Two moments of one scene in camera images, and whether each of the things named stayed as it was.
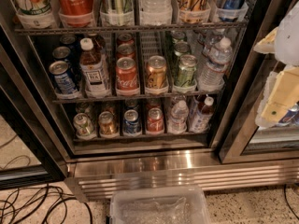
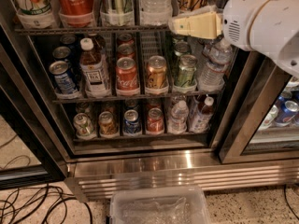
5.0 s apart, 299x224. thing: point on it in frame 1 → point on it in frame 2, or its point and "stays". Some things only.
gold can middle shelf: (156, 76) stays
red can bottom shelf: (155, 120) stays
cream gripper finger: (268, 44) → (206, 25)
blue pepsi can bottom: (132, 124) stays
